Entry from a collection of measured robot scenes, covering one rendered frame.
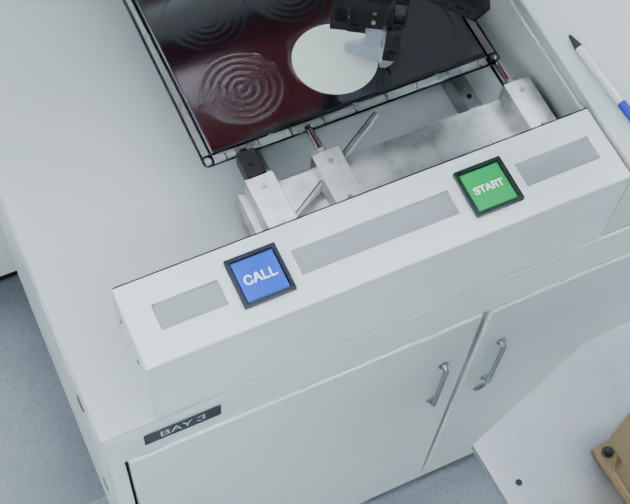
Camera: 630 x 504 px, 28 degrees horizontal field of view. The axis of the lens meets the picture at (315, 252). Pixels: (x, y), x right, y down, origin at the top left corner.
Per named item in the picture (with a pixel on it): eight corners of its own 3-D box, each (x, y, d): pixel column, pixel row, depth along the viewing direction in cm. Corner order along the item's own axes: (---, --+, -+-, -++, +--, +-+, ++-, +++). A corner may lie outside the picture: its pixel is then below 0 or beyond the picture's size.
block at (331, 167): (309, 168, 140) (311, 154, 138) (337, 158, 141) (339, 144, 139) (340, 226, 137) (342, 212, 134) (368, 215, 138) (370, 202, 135)
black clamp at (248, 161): (235, 163, 140) (235, 151, 137) (253, 157, 140) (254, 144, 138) (248, 188, 138) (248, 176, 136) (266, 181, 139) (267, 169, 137)
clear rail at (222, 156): (200, 162, 139) (199, 155, 138) (495, 55, 148) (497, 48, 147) (205, 172, 138) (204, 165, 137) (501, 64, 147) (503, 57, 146)
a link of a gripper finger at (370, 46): (341, 59, 145) (347, 8, 137) (392, 65, 145) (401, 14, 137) (339, 81, 144) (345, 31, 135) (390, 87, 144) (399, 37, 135)
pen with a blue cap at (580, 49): (567, 34, 139) (639, 129, 134) (574, 31, 139) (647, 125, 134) (565, 39, 140) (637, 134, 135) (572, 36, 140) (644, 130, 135)
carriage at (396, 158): (237, 208, 141) (237, 195, 138) (519, 103, 150) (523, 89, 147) (266, 267, 138) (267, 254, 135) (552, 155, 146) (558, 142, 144)
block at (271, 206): (244, 193, 138) (244, 179, 136) (272, 182, 139) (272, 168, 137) (273, 252, 135) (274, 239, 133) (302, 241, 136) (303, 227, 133)
